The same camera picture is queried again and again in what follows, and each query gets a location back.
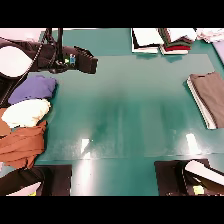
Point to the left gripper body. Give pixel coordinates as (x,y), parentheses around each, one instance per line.
(87,61)

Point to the grey-brown shirt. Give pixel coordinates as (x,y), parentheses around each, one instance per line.
(213,96)

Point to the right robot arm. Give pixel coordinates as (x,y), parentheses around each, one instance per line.
(200,173)

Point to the black folded garment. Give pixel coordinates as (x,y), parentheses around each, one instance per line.
(133,40)

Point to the blue garment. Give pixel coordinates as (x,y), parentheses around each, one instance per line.
(33,88)

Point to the cream garment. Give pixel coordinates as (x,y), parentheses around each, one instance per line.
(26,112)

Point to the dark green folded garment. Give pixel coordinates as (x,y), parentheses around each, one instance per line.
(171,41)

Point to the red folded garment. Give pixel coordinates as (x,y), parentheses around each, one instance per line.
(178,48)

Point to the rust brown garment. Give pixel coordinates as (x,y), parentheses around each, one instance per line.
(23,143)

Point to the pale green garment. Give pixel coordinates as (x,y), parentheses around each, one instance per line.
(201,106)

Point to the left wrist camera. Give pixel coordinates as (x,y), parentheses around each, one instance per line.
(60,43)

